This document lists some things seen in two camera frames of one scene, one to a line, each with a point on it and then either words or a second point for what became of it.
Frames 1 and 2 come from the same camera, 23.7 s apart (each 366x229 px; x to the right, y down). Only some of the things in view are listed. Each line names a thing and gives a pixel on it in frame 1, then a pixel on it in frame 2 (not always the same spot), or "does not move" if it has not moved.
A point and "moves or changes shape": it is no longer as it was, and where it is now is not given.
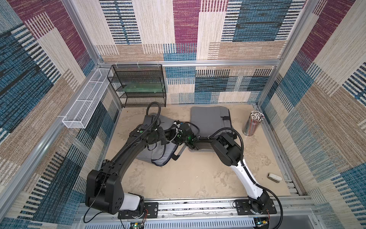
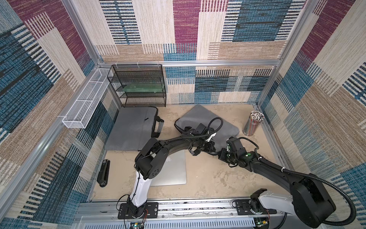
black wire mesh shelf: [139, 85] does not move
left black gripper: [160, 130] → [212, 146]
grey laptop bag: [160, 154] moves or changes shape
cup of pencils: [252, 124] does not move
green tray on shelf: [143, 87] does not move
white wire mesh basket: [78, 114] does not move
